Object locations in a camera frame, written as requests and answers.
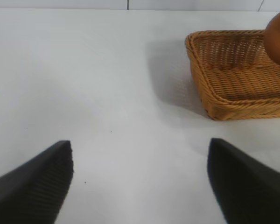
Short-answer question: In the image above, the woven wicker rectangular basket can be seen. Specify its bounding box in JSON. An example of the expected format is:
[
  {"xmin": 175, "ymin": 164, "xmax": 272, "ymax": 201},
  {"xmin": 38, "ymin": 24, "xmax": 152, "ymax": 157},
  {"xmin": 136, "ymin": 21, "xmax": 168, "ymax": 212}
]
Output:
[{"xmin": 185, "ymin": 29, "xmax": 280, "ymax": 122}]

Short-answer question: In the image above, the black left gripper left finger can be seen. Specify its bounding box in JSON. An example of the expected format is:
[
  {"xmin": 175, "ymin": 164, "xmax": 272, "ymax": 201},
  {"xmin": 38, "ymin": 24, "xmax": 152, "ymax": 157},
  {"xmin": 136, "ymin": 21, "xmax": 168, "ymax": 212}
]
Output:
[{"xmin": 0, "ymin": 140, "xmax": 75, "ymax": 224}]

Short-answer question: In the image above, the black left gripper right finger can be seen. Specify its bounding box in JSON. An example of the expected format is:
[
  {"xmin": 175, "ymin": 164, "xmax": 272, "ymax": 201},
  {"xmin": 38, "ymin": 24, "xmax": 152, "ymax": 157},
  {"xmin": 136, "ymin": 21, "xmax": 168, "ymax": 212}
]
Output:
[{"xmin": 206, "ymin": 137, "xmax": 280, "ymax": 224}]

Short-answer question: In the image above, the orange knobbed mandarin fruit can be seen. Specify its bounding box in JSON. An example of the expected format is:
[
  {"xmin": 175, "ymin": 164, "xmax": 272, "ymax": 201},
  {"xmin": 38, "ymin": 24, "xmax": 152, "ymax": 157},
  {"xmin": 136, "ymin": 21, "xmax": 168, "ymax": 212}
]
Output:
[{"xmin": 263, "ymin": 7, "xmax": 280, "ymax": 68}]

